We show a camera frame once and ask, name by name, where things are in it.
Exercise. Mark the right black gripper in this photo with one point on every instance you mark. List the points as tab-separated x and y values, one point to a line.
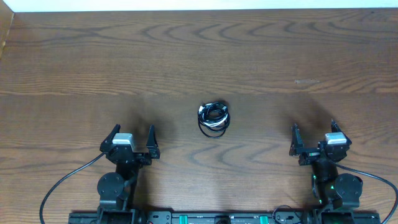
308	155

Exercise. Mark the wooden side panel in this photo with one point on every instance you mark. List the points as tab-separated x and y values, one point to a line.
6	19

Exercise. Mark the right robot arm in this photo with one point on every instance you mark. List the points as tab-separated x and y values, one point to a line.
338	193

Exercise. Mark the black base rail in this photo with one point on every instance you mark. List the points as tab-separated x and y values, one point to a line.
165	217

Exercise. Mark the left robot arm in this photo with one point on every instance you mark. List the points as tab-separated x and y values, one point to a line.
116	189

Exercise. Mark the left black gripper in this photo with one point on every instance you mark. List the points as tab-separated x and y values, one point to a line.
134	156

